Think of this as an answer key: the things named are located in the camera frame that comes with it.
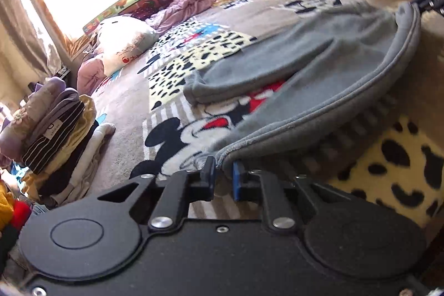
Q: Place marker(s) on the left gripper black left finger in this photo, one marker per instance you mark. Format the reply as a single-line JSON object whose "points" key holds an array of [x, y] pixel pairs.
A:
{"points": [[182, 189]]}

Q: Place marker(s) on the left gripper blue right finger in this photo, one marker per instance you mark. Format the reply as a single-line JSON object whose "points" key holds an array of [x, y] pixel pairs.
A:
{"points": [[265, 189]]}

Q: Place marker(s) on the grey fleece sweatpants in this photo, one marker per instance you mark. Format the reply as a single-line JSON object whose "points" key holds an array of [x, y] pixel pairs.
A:
{"points": [[331, 66]]}

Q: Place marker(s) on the folded clothes stack at bedside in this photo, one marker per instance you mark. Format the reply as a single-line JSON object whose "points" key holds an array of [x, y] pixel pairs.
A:
{"points": [[53, 144]]}

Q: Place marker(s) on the red yellow plush clothes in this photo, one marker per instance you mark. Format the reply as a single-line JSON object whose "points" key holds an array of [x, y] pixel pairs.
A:
{"points": [[14, 213]]}

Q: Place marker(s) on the pink pillow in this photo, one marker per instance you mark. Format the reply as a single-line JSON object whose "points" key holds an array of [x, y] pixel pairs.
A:
{"points": [[90, 75]]}

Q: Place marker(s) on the Mickey Mouse grey bed blanket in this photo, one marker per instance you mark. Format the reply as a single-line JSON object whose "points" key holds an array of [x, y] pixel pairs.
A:
{"points": [[390, 154]]}

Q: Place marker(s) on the white plastic bag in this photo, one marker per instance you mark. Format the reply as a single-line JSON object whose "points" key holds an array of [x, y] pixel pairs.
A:
{"points": [[116, 42]]}

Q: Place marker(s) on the purple crumpled blanket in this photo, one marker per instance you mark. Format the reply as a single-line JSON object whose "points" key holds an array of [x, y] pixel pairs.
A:
{"points": [[177, 12]]}

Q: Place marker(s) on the beige curtain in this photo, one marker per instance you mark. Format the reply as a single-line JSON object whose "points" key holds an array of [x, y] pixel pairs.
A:
{"points": [[29, 26]]}

